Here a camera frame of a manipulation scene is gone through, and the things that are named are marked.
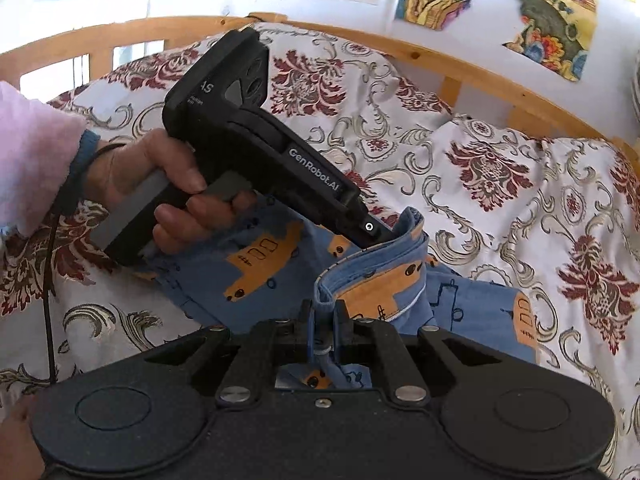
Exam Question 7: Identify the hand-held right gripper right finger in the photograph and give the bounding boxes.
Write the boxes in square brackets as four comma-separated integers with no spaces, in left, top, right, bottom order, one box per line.
[333,300,507,405]

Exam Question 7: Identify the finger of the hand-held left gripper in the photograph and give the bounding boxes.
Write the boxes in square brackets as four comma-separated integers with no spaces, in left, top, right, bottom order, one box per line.
[340,194,397,251]

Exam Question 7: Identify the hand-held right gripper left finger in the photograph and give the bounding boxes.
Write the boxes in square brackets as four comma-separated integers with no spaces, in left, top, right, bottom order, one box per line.
[145,300,317,405]

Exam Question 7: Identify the blue pants with orange print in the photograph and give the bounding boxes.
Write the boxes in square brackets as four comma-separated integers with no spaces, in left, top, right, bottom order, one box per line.
[131,194,540,392]

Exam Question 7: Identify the person's left forearm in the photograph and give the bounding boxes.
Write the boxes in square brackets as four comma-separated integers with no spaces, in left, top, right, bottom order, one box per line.
[0,81,102,242]

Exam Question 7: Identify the person's left hand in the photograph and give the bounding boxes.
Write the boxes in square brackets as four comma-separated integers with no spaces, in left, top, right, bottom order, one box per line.
[95,127,259,257]

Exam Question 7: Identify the person's right hand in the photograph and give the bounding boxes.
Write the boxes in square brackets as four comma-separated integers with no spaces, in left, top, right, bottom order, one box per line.
[0,394,47,480]

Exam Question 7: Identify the floral white and red bedspread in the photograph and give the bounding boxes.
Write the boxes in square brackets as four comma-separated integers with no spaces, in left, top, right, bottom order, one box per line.
[0,21,640,480]

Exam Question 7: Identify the wooden bed frame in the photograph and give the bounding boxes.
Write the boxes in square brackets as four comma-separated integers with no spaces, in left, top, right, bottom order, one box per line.
[0,11,640,171]

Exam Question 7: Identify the black cable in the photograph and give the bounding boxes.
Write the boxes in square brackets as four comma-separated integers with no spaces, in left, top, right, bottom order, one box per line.
[42,142,128,391]

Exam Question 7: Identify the torn landscape wall poster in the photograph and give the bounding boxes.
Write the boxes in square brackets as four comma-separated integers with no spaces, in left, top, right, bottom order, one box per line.
[501,0,602,82]

